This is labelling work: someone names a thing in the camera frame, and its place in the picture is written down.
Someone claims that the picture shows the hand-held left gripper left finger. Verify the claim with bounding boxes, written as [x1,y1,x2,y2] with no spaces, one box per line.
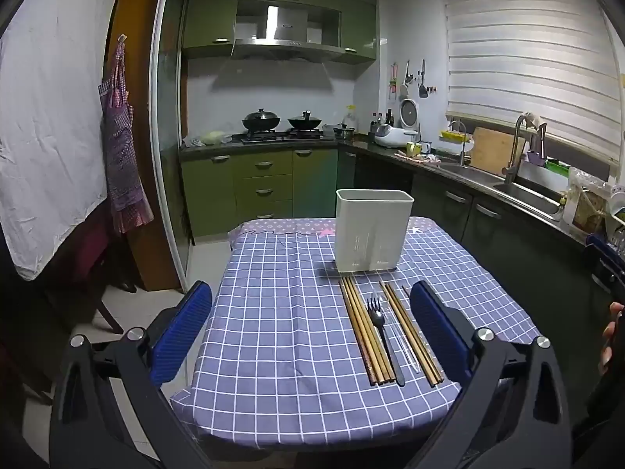
[49,281,216,469]

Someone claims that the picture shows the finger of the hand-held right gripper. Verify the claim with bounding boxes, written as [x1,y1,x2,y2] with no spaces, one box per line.
[585,233,625,304]

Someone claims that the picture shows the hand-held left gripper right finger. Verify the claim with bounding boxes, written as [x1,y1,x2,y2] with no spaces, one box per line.
[409,281,574,469]

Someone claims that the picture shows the bundle of wooden chopsticks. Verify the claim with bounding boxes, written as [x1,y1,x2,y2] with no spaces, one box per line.
[339,276,395,386]
[380,281,444,387]

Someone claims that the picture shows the white utensil holder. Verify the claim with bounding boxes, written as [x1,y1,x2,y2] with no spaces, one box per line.
[335,188,415,273]

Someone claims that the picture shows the person's right forearm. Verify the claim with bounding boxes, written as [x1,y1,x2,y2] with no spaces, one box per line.
[569,366,625,469]

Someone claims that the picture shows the person's right hand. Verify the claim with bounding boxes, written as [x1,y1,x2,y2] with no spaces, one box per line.
[600,302,625,373]

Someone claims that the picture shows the clear plastic utensil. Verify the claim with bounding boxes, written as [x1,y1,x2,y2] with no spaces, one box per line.
[386,302,421,373]

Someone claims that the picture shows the clear plastic bag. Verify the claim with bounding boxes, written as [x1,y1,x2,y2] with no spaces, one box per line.
[561,166,613,235]

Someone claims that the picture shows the blue checked tablecloth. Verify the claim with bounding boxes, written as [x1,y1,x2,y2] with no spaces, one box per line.
[170,217,543,450]

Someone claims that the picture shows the steel double sink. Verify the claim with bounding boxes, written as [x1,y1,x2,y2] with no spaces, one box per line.
[439,163,570,220]

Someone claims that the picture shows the dark lower cabinets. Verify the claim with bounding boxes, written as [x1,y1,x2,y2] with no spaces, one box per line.
[337,149,611,353]

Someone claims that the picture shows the dark chair with red cloth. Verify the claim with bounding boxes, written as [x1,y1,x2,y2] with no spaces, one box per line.
[59,205,128,333]

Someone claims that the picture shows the large steel faucet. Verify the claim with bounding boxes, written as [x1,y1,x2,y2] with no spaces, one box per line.
[502,115,548,185]

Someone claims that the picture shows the purple patterned cloth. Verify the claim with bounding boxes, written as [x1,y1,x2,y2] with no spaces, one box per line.
[229,216,440,242]

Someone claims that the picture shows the wooden cutting board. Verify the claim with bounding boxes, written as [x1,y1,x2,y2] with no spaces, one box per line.
[470,127,528,177]

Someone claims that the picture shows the green lower cabinets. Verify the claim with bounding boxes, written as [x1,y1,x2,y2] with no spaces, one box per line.
[180,145,357,245]

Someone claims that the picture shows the green cabinets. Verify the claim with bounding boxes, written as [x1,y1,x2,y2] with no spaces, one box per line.
[180,145,357,245]
[182,0,378,65]

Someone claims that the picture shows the thin steel faucet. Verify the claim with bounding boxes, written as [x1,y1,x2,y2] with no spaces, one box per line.
[446,120,470,167]

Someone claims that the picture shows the yellow sponge rack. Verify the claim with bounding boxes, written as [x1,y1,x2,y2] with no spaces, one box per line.
[438,128,475,145]

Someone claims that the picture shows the pink checked apron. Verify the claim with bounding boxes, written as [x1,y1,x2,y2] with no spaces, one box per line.
[98,34,155,234]

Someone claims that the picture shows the white rice cooker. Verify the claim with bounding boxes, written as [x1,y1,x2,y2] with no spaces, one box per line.
[372,98,423,149]

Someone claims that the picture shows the white window blind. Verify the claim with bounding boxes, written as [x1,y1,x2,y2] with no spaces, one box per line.
[437,0,625,167]

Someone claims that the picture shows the black gas stove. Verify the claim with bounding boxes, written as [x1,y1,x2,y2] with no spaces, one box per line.
[240,128,325,145]

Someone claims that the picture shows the glass sliding door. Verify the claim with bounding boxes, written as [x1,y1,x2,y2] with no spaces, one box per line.
[149,0,196,294]

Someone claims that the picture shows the black wok with lid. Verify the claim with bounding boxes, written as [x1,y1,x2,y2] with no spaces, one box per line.
[242,107,283,132]
[287,110,324,132]

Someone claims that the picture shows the brown wooden door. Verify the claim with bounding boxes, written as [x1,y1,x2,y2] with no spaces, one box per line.
[105,0,181,291]

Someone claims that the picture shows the white hanging sheet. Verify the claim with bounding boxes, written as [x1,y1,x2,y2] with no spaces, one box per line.
[0,0,125,281]

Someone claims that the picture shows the green upper cabinets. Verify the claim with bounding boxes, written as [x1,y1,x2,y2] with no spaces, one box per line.
[182,0,378,65]

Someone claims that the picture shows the steel range hood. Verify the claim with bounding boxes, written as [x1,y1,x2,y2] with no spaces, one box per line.
[230,0,343,63]

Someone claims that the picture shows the black handled fork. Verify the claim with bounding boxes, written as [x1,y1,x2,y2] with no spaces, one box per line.
[366,293,406,387]

